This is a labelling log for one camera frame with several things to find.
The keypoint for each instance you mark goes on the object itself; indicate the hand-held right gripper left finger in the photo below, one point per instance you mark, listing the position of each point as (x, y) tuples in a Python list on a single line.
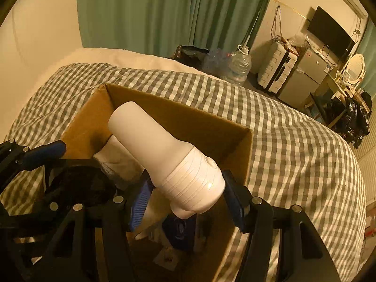
[(141, 207)]

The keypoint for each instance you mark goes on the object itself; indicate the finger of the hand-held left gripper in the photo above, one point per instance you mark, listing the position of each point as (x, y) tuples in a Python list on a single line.
[(44, 153), (35, 216)]

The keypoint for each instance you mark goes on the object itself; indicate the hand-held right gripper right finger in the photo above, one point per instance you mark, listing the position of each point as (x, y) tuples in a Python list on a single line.
[(233, 201)]

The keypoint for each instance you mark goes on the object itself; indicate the blue tissue packet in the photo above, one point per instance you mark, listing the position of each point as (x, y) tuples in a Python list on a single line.
[(176, 232)]

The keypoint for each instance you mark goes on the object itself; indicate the white sock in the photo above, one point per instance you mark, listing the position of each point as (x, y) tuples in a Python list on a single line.
[(120, 158)]

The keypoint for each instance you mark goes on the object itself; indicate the white hair dryer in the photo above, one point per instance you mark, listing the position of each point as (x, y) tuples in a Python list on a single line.
[(164, 152)]

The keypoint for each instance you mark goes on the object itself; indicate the brown cardboard box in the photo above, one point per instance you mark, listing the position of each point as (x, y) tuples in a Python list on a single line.
[(191, 123)]

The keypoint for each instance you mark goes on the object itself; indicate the grey checked blanket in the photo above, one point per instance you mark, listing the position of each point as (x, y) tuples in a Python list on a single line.
[(293, 152)]

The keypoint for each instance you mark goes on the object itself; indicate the clear water jug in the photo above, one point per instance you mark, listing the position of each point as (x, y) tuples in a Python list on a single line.
[(239, 64)]

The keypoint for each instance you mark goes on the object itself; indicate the bag of clear bottles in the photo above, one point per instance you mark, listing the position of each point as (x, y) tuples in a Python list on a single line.
[(216, 63)]

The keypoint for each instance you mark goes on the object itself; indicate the white slatted wardrobe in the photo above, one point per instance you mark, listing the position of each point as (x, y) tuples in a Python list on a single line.
[(367, 161)]

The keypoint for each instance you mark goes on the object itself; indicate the grey small fridge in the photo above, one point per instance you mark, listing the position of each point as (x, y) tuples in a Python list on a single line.
[(305, 79)]

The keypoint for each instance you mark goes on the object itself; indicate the black jacket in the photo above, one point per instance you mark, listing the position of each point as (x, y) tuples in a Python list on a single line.
[(352, 123)]

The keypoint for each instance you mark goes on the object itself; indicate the white suitcase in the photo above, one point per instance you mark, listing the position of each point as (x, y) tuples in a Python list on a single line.
[(276, 64)]

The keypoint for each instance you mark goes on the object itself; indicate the beige dressing table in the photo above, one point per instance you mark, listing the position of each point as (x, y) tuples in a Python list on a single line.
[(332, 91)]

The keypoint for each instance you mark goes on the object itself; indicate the black plastic bag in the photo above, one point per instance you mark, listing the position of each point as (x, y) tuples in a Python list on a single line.
[(189, 53)]

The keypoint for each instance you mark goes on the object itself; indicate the white pole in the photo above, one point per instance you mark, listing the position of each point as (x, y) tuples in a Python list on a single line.
[(250, 36)]

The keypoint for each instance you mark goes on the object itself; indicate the clear plastic bag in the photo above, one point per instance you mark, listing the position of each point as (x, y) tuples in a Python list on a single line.
[(296, 42)]

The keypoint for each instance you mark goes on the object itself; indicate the white oval mirror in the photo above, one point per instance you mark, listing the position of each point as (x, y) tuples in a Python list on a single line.
[(357, 66)]

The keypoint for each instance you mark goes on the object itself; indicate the light green curtain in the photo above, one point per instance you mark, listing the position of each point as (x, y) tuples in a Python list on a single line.
[(368, 45)]

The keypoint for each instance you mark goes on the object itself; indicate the black wall television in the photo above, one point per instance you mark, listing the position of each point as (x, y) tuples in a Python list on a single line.
[(329, 32)]

